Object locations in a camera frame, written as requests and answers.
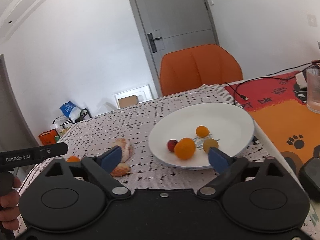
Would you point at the grey door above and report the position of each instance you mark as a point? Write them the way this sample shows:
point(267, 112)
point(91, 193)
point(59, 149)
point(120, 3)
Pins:
point(180, 23)

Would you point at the red orange table mat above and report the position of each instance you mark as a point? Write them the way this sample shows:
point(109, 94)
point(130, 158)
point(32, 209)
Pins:
point(279, 107)

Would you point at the black door handle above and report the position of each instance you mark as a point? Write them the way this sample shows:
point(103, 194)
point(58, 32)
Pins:
point(152, 41)

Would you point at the green brown kiwi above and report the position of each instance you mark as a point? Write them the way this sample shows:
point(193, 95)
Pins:
point(208, 143)

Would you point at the blue white bag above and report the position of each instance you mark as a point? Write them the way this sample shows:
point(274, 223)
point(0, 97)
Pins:
point(71, 111)

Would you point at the brown cardboard piece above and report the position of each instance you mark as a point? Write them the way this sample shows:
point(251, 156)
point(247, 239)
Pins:
point(128, 101)

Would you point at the white plate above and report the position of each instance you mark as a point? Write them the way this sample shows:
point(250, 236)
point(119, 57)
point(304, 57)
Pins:
point(181, 138)

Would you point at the black device on mat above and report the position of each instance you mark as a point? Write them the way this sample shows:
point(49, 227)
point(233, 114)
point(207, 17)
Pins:
point(309, 177)

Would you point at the red plum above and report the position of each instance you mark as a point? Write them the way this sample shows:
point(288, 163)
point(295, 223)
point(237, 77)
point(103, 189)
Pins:
point(171, 144)

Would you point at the orange peel piece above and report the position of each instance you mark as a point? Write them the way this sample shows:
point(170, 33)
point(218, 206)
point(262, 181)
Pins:
point(120, 170)

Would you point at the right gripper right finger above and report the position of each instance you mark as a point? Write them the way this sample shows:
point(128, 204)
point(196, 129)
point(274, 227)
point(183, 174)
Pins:
point(228, 168)

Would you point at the patterned grey tablecloth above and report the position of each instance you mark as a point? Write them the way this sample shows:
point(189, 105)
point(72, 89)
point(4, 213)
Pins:
point(172, 168)

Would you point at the small tangerine in plate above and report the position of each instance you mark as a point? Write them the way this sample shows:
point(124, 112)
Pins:
point(202, 131)

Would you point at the person's left hand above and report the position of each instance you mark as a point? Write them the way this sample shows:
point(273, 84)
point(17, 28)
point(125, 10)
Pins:
point(10, 212)

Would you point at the white charger adapter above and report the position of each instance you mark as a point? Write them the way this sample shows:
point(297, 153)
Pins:
point(301, 80)

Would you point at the peeled pomelo segment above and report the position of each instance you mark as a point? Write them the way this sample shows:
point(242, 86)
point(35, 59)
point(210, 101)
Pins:
point(126, 148)

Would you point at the orange paper bag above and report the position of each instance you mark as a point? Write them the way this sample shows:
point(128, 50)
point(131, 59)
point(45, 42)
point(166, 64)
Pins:
point(49, 137)

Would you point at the black metal rack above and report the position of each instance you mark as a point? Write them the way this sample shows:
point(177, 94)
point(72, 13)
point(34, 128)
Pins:
point(64, 121)

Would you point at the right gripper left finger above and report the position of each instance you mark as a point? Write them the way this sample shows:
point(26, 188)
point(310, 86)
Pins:
point(99, 170)

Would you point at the orange chair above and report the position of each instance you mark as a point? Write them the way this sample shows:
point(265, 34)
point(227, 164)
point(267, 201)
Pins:
point(193, 67)

